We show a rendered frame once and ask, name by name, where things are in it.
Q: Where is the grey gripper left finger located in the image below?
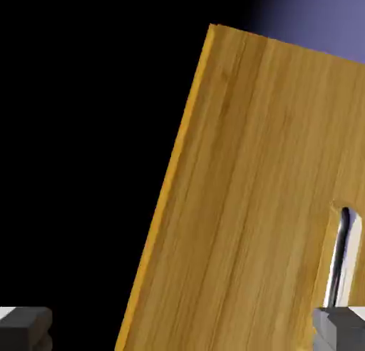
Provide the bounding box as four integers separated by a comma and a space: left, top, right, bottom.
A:
0, 306, 53, 351

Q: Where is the light wood cabinet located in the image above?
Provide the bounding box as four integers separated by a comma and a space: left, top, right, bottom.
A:
113, 23, 365, 351

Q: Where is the curved silver metal handle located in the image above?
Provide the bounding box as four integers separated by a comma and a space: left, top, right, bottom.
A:
322, 206, 363, 309

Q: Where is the light wood drawer front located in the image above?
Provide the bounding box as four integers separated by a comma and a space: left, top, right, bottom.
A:
120, 24, 365, 351

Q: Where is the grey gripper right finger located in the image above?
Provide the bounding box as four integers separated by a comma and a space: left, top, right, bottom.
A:
312, 305, 365, 351

